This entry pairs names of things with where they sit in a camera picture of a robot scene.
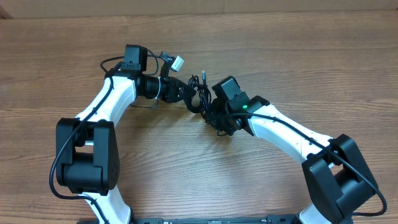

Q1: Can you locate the black USB-C cable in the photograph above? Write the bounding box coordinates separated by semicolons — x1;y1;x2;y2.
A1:
187;70;212;110

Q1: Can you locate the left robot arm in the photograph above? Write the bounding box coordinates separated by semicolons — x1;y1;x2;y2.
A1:
49;45;194;223

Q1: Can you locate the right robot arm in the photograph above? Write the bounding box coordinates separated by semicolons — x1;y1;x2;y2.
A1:
203;76;378;223

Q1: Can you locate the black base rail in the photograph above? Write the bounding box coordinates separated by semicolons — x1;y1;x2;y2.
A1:
129;214;305;224

